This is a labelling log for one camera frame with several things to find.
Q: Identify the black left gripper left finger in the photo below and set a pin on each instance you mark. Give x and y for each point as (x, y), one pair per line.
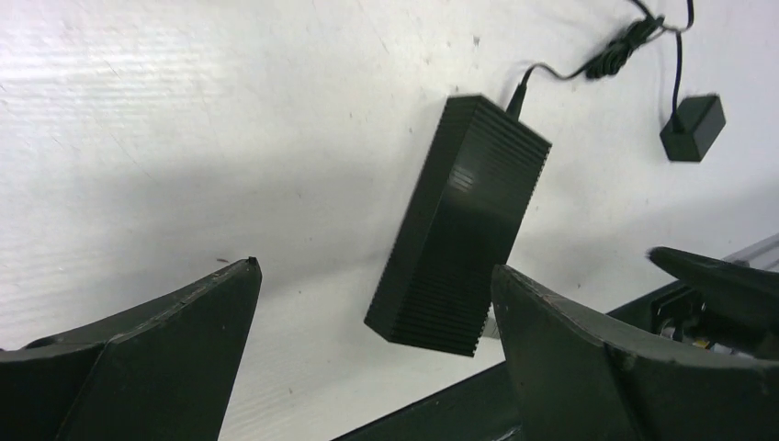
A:
(163, 370)

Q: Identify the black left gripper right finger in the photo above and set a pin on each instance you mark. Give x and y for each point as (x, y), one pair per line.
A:
(578, 374)

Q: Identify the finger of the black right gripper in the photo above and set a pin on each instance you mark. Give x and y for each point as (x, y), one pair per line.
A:
(744, 294)

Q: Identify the small black wall plug adapter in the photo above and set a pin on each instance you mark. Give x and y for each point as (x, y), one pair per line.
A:
(693, 128)

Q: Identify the ribbed black network switch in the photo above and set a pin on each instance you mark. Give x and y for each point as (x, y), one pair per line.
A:
(465, 211)

